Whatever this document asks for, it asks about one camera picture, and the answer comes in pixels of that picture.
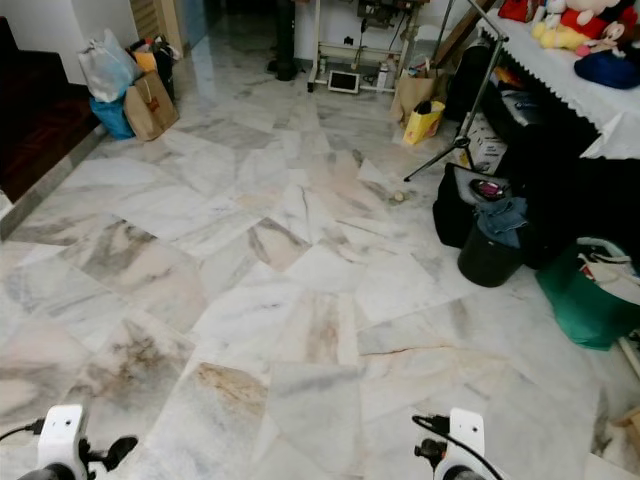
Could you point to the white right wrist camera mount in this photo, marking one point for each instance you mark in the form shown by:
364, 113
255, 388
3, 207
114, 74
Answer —
467, 435

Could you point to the red bag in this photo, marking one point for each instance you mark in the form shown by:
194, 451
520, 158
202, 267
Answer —
515, 9

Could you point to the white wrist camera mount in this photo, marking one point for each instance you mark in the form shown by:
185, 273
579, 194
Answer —
63, 432
467, 435

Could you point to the dark blue cushion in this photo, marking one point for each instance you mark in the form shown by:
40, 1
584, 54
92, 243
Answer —
610, 70

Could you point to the green tote bag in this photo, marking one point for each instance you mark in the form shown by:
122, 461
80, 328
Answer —
585, 300

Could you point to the black pole stand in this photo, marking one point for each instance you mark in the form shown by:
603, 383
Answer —
283, 58

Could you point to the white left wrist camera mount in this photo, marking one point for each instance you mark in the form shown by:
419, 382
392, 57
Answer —
63, 432

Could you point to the table with white cloth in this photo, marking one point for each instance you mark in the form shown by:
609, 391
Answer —
570, 90

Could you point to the blue denim cloth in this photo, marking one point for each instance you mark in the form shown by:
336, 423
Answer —
503, 218

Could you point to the small white framed tablet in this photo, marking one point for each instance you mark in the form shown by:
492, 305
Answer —
343, 81

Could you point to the black tripod stand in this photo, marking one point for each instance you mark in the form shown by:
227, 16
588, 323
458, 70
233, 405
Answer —
485, 82

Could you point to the large brown paper bag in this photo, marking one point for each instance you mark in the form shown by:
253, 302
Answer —
152, 106

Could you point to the small brown paper bag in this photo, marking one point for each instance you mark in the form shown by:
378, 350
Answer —
412, 92

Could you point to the blue bag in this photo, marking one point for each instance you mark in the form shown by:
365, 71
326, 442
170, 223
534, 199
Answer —
112, 117

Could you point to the black bucket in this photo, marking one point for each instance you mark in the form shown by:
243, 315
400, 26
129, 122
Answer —
488, 262

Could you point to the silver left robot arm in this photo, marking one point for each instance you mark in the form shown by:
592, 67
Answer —
48, 474

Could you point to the yellow plush toy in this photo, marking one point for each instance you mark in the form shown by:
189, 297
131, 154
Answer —
560, 36

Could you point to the dark wooden step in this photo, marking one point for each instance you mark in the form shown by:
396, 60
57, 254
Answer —
40, 120

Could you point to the yellow shopping bag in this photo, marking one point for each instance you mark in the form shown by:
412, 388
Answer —
422, 122

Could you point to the orange packet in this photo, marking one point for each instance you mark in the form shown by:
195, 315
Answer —
145, 60

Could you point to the white printed cardboard box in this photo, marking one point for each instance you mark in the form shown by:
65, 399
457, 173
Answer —
488, 147

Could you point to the black fabric bag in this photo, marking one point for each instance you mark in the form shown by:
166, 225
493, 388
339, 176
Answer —
450, 212

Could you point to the white plastic bag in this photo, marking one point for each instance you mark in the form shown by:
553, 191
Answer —
108, 66

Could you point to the small beige ball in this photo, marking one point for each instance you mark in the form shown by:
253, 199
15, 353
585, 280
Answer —
398, 196

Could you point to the red and white plush toy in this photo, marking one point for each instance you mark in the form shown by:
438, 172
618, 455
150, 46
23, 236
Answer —
595, 18

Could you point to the leaning wooden plank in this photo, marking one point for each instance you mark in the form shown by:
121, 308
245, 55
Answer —
462, 32

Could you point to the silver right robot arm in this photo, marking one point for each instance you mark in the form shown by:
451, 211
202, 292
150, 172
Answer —
460, 474

